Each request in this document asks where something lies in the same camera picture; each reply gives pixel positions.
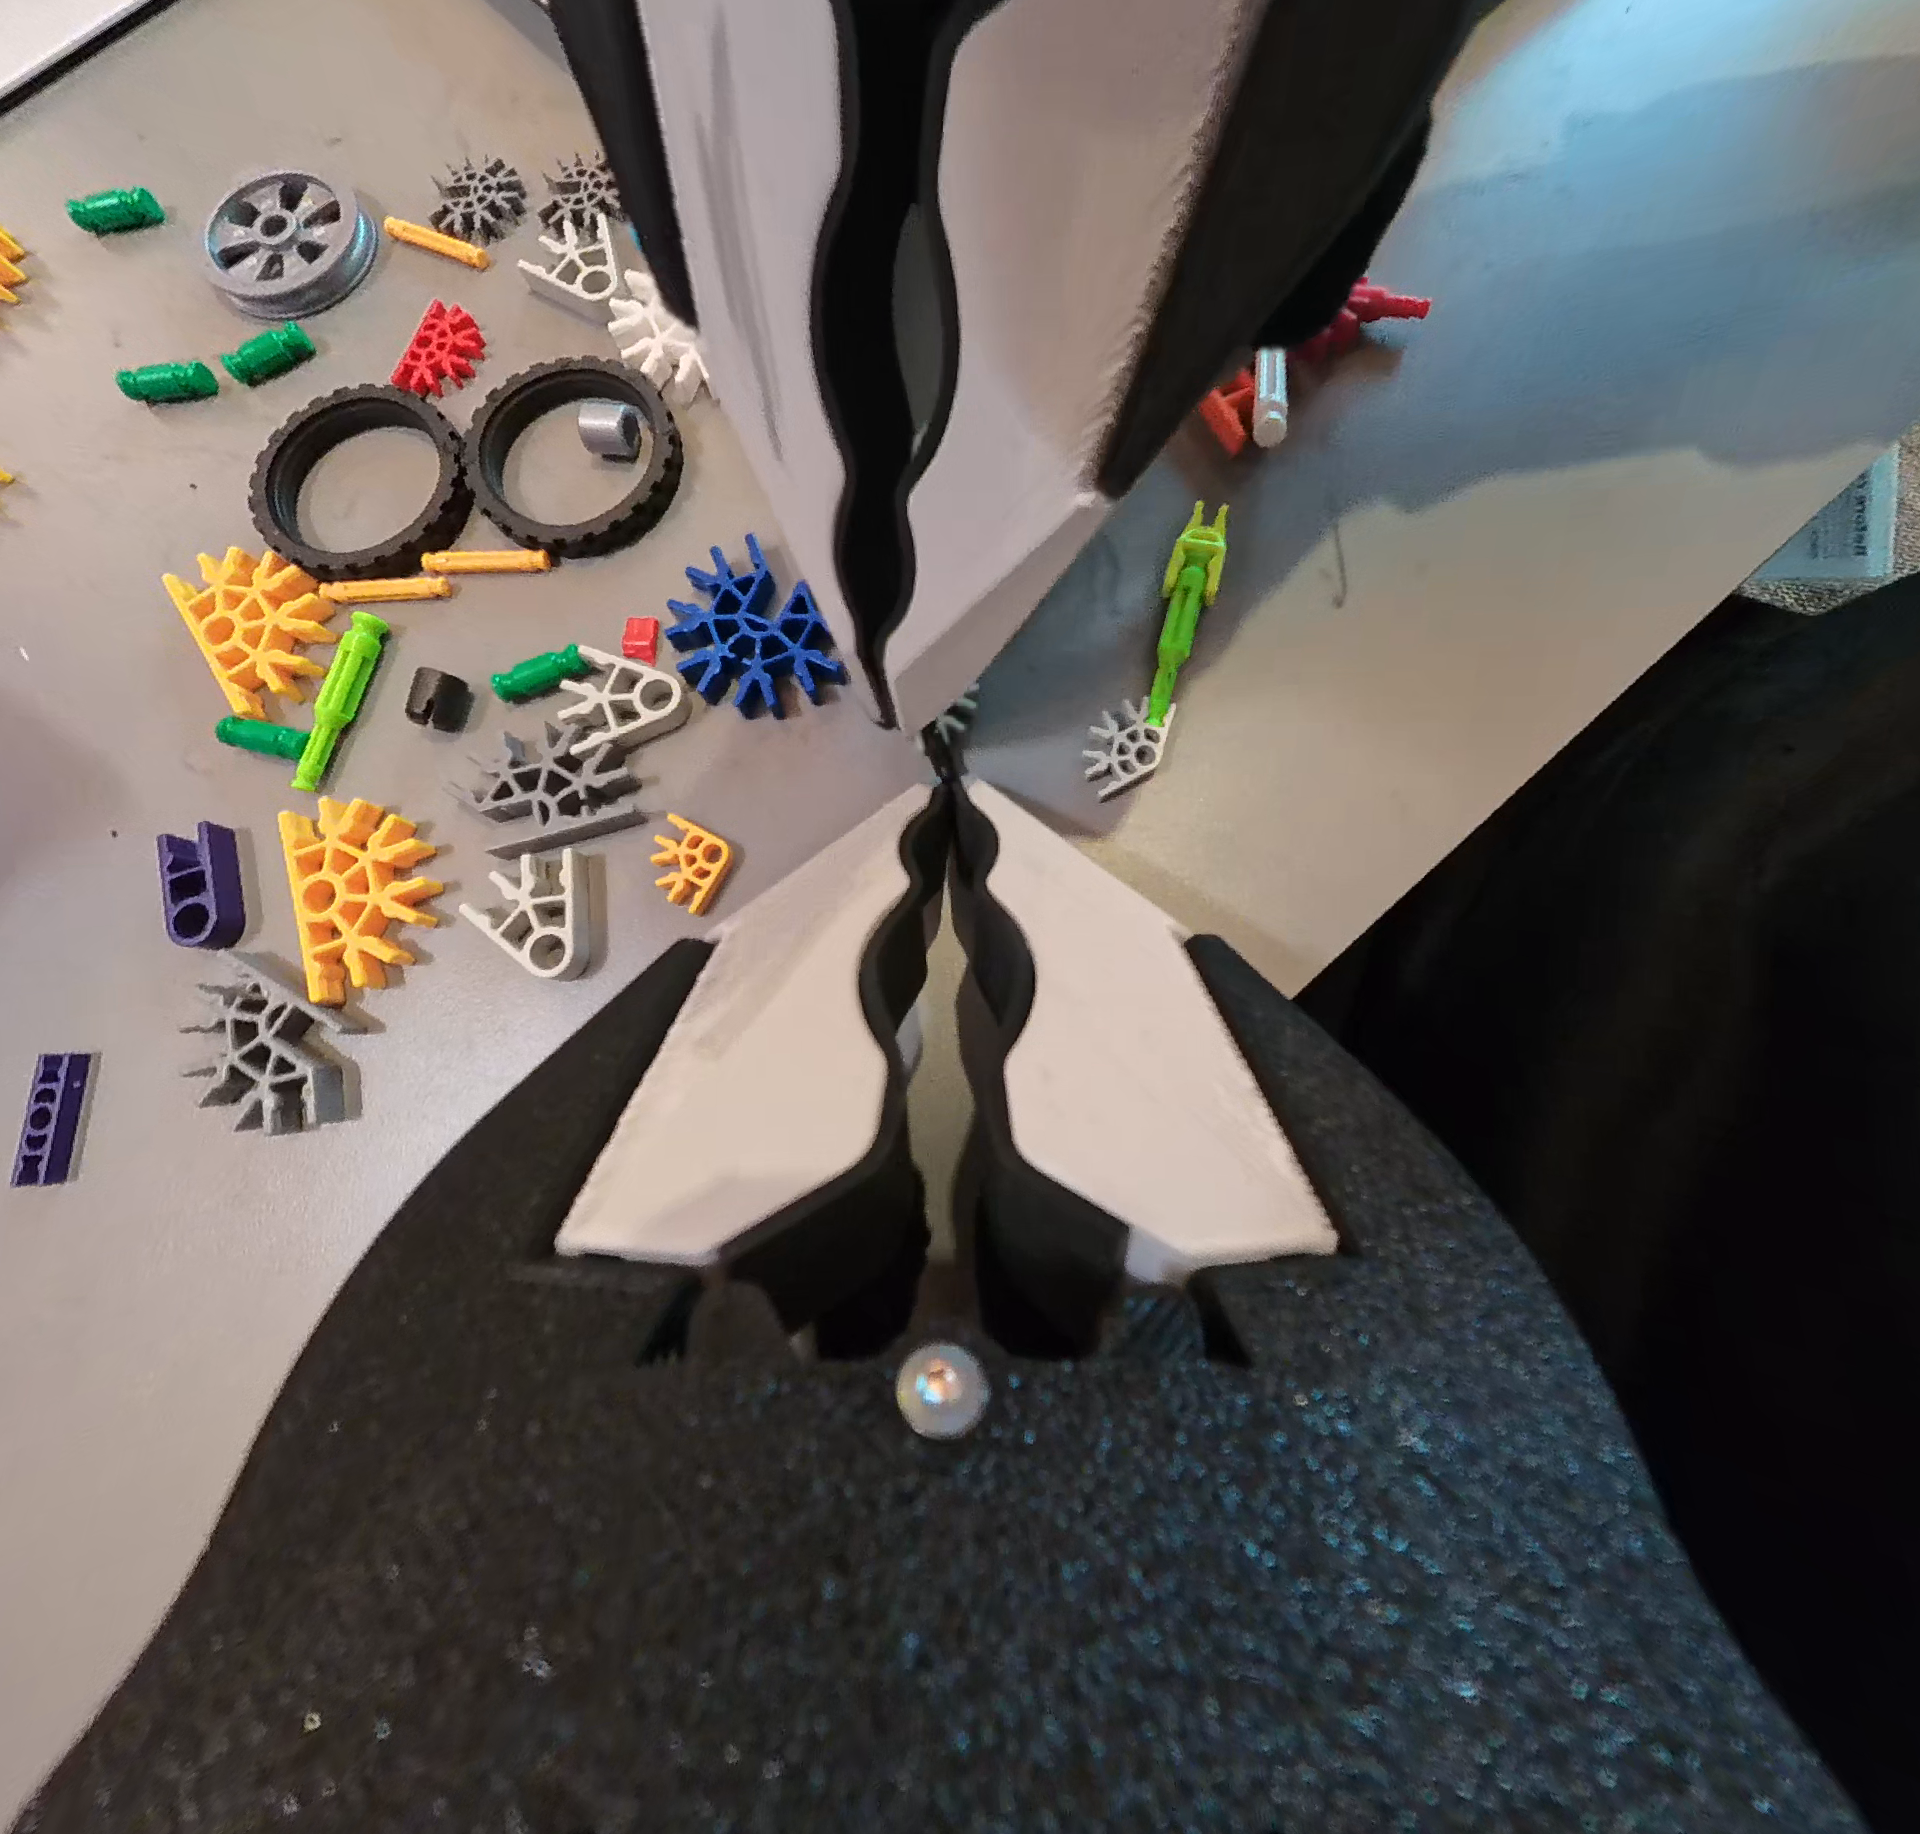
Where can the grey cylinder spacer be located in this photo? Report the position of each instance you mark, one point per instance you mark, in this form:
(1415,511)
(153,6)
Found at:
(606,432)

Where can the red fan connector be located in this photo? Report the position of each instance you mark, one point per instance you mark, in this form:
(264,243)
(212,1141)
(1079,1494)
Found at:
(440,346)

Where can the short orange rod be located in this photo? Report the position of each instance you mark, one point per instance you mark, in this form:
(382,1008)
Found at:
(487,563)
(436,241)
(382,589)

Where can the white rod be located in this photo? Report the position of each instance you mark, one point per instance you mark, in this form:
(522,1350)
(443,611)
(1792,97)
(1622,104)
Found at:
(1270,394)

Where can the blue snowflake connector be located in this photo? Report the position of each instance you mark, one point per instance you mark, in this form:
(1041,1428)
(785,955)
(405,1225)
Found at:
(750,641)

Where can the lime green rod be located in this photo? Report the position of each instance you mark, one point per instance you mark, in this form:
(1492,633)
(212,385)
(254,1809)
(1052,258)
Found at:
(1177,651)
(341,701)

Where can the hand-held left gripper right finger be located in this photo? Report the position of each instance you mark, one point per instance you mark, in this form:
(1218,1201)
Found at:
(1155,1114)

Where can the red multi-hole connector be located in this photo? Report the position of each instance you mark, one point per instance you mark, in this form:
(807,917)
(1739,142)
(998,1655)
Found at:
(1371,307)

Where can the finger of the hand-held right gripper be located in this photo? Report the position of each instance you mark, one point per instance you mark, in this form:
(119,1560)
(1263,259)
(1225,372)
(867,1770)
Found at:
(1081,215)
(736,141)

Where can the small white snowflake connector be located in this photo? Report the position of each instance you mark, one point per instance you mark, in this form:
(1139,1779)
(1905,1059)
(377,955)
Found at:
(956,711)

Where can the short dark green rod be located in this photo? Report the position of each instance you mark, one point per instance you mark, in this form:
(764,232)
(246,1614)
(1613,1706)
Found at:
(536,672)
(116,211)
(261,740)
(167,383)
(271,352)

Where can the small red clip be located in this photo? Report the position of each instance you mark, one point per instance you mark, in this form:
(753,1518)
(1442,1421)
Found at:
(640,640)

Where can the small black cap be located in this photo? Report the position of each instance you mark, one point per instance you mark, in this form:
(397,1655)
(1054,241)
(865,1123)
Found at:
(436,698)

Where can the purple clip connector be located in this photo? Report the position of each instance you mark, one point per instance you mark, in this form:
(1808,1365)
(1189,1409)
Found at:
(52,1119)
(202,881)

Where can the grey wheel hub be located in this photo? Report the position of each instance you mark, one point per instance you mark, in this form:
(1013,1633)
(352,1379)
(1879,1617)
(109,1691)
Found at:
(287,237)

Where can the small dark grey snowflake connector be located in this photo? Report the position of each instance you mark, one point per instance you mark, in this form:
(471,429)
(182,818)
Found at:
(580,191)
(481,195)

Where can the person's dark clothing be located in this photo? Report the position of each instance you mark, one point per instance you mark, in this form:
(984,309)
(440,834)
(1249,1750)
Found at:
(1650,1114)

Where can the yellow fan connector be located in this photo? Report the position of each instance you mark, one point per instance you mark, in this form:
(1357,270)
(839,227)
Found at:
(8,263)
(361,889)
(246,626)

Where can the small yellow corner connector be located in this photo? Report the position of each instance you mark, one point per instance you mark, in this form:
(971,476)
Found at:
(690,863)

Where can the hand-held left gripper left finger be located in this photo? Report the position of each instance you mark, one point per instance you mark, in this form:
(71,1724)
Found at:
(736,1099)

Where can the black rubber tire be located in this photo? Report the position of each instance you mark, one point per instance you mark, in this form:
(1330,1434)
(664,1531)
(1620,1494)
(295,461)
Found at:
(487,454)
(277,484)

